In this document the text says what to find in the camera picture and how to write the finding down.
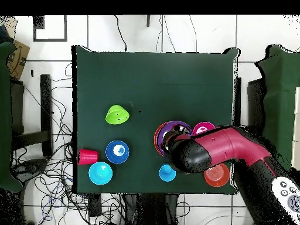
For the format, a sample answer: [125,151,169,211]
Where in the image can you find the purple bowl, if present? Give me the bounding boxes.
[157,120,193,157]

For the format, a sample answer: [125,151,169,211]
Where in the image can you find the magenta bowl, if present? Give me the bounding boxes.
[192,121,216,135]

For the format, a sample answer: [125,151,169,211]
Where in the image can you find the wide orange bowl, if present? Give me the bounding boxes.
[154,122,166,157]

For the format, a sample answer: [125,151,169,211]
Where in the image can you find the light blue cup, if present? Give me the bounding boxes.
[158,163,177,183]

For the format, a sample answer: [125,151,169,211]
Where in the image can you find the dark blue bowl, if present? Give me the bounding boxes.
[105,139,130,165]

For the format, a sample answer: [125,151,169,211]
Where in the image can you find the small green bowl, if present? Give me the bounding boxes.
[105,104,130,125]

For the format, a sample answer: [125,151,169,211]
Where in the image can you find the red cup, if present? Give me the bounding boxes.
[77,148,100,166]

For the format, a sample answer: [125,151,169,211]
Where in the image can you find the deep orange bowl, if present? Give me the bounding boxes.
[204,163,231,188]

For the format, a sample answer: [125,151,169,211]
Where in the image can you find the dark green tablecloth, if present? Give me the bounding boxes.
[71,45,240,195]

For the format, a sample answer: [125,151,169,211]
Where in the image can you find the black metal stand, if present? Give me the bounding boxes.
[10,74,53,157]
[233,77,267,137]

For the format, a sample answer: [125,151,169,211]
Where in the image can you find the light blue bowl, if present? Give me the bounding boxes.
[88,161,114,186]

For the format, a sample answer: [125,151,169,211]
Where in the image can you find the green cloth side table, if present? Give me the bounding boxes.
[0,41,23,193]
[254,44,300,172]

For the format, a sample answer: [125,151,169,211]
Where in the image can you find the black box on floor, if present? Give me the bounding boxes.
[88,193,102,217]

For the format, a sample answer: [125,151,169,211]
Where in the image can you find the grey machine base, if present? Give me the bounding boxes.
[11,158,49,181]

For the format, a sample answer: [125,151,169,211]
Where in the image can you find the cardboard box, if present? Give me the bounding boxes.
[6,39,30,80]

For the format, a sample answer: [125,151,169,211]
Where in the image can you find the black cable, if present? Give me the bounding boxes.
[114,15,128,52]

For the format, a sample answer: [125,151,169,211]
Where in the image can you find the tangle of black cables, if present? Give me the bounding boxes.
[10,63,132,225]

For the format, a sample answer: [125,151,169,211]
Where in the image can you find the black square frame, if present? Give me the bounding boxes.
[33,15,68,42]

